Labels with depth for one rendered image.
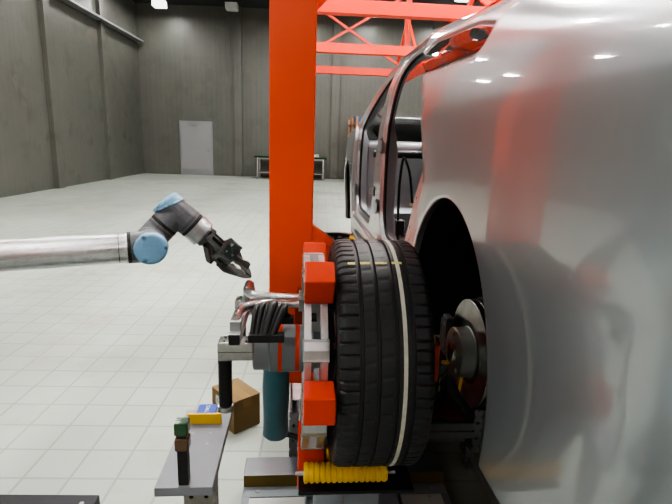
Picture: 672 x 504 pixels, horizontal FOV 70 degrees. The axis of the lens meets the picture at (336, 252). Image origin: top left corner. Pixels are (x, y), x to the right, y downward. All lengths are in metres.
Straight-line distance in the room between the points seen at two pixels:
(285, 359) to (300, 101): 0.88
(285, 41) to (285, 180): 0.47
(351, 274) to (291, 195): 0.61
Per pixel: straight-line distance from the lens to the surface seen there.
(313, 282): 1.17
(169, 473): 1.71
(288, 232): 1.79
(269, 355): 1.42
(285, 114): 1.76
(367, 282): 1.22
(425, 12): 7.68
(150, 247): 1.44
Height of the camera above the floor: 1.45
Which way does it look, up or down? 13 degrees down
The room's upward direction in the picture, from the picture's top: 2 degrees clockwise
